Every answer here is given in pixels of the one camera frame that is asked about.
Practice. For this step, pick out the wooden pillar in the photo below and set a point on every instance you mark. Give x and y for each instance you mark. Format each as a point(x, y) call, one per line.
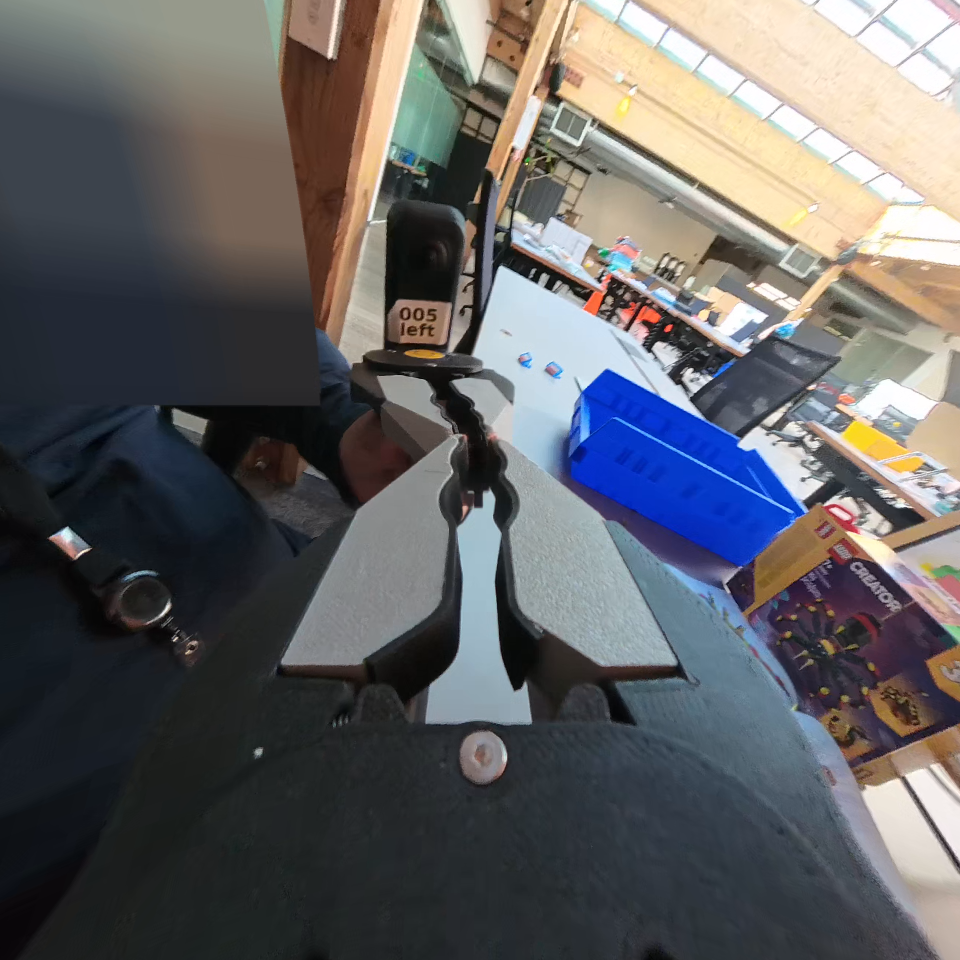
point(352, 150)

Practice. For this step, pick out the black office chair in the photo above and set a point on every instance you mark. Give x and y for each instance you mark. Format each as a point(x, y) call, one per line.
point(757, 382)

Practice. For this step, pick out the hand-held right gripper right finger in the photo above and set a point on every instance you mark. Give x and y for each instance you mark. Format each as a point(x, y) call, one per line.
point(585, 585)

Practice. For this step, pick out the yellow plastic bin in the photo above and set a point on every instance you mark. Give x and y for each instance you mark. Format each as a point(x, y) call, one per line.
point(870, 439)

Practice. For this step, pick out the blue plastic bin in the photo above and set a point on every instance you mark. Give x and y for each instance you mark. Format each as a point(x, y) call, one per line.
point(675, 487)
point(660, 409)

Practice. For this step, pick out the white toy box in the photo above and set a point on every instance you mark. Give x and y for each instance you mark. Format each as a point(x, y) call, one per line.
point(934, 574)

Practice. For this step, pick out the cluttered work table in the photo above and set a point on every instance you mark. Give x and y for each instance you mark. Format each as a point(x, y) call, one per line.
point(697, 319)

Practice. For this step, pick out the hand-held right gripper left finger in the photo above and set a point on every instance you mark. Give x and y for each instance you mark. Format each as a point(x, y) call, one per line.
point(375, 585)

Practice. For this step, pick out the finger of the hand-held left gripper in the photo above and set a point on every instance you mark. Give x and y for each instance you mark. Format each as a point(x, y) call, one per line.
point(409, 412)
point(491, 394)

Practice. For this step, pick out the purple lego set box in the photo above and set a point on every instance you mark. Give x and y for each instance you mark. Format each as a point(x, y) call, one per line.
point(847, 637)

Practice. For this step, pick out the person's left hand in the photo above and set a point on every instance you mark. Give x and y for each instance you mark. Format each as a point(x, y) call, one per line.
point(379, 461)

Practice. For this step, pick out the person's navy jacket torso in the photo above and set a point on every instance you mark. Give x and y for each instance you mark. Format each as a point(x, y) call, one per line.
point(75, 735)

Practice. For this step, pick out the white wall device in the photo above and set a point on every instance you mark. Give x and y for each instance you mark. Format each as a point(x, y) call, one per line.
point(315, 26)

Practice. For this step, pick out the black and red lego piece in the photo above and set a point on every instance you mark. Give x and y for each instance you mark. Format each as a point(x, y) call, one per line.
point(476, 469)

